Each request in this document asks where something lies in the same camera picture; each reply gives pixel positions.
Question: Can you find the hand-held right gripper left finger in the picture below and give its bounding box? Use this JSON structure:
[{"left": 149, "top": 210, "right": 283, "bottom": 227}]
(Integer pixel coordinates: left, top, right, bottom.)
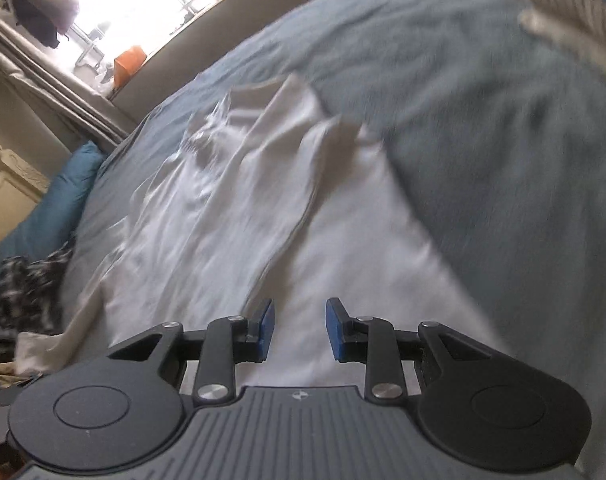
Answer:
[{"left": 108, "top": 298, "right": 276, "bottom": 407}]

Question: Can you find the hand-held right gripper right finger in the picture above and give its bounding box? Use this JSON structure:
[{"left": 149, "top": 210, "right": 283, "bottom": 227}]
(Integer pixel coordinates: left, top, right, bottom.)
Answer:
[{"left": 325, "top": 298, "right": 494, "bottom": 403}]

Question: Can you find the stack of folded clothes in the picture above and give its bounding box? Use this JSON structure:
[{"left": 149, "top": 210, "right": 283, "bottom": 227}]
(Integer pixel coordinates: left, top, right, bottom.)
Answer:
[{"left": 485, "top": 0, "right": 606, "bottom": 74}]

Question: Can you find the grey bed blanket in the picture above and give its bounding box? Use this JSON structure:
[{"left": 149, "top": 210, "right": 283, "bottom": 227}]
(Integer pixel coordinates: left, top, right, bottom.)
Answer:
[{"left": 58, "top": 0, "right": 606, "bottom": 461}]

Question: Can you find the black white plaid shirt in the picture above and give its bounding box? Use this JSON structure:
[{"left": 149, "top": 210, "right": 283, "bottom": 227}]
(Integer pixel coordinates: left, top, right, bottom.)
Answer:
[{"left": 0, "top": 242, "right": 76, "bottom": 356}]

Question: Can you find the blue pillow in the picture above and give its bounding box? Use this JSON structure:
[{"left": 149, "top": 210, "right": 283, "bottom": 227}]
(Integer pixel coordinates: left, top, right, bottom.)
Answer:
[{"left": 0, "top": 141, "right": 106, "bottom": 286}]

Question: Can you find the orange bag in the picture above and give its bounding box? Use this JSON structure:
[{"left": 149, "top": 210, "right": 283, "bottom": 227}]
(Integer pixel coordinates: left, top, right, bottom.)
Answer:
[{"left": 113, "top": 46, "right": 148, "bottom": 84}]

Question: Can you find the cream carved headboard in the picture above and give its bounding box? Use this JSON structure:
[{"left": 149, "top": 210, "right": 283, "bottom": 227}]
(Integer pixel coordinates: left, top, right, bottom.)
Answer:
[{"left": 0, "top": 137, "right": 51, "bottom": 202}]

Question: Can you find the grey curtain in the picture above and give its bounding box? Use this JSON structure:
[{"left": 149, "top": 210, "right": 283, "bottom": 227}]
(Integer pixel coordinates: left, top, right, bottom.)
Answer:
[{"left": 0, "top": 0, "right": 139, "bottom": 146}]

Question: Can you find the dark hanging garment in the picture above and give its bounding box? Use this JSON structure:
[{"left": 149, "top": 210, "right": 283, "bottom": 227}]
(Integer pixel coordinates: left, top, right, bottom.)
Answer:
[{"left": 6, "top": 0, "right": 80, "bottom": 49}]

